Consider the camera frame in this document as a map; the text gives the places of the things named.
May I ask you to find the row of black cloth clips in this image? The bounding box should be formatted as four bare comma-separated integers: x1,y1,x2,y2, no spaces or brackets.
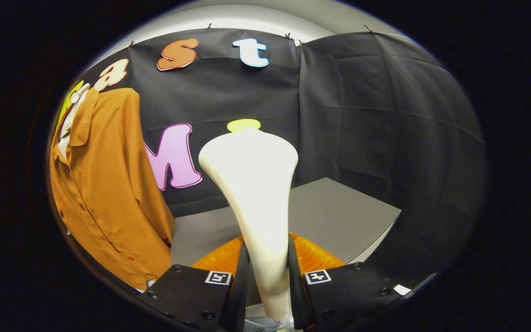
126,23,377,47

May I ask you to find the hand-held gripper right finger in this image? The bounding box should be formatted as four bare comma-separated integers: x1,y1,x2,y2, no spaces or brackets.
288,232,426,331

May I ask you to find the black backdrop cloth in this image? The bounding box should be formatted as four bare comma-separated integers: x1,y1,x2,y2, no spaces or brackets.
58,27,486,289

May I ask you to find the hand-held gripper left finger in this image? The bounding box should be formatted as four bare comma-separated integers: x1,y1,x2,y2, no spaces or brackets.
138,235,252,332

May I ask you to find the orange-brown button shirt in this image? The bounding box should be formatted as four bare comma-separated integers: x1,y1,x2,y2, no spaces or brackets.
47,87,176,291

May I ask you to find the grey table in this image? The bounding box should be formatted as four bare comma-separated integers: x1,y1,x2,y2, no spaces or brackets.
171,177,402,269

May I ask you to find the white garment steamer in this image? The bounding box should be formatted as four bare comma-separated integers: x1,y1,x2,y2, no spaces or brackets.
198,127,299,321

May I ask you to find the white mannequin torso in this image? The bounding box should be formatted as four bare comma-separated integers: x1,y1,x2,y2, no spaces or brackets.
57,83,92,160

